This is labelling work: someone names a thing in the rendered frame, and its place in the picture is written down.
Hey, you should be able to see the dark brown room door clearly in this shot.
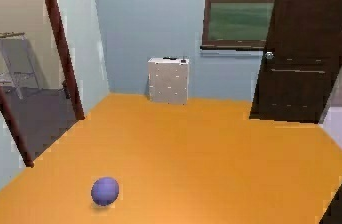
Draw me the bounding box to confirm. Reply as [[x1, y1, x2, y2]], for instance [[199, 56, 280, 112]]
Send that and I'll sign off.
[[248, 0, 342, 124]]

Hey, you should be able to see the dark framed window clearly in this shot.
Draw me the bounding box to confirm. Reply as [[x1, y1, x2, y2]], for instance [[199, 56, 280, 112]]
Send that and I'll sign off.
[[199, 0, 276, 52]]

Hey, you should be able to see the white chest of drawers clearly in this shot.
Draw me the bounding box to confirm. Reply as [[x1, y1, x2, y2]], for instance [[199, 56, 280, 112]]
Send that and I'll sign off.
[[147, 57, 190, 106]]

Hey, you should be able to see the purple ball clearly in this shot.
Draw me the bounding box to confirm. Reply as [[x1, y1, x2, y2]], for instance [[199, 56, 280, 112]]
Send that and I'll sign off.
[[90, 176, 120, 207]]

